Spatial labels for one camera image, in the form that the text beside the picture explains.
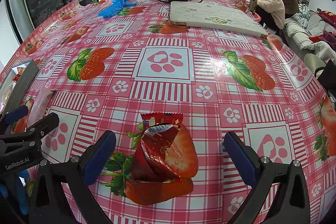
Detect red embroidered cushion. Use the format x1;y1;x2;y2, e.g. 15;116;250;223
318;11;336;27

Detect person in white fleece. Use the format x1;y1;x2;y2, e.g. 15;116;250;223
255;0;285;35

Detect left blue gloved hand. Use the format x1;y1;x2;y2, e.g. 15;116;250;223
1;170;30;215

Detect grey sofa with blankets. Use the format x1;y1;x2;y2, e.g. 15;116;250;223
284;4;335;62

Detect grey white storage box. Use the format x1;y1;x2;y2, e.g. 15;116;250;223
1;59;39;114

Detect silver pink snack packet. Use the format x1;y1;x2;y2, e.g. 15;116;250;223
27;89;54;127

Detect red wrapper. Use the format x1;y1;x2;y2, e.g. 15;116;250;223
123;113;199;206

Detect white folded mat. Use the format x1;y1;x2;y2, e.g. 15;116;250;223
170;1;268;38

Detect blue rubber gloves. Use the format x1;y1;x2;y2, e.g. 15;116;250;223
97;0;137;18

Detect red chinese snack packet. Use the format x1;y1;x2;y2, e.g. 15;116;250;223
13;67;26;83

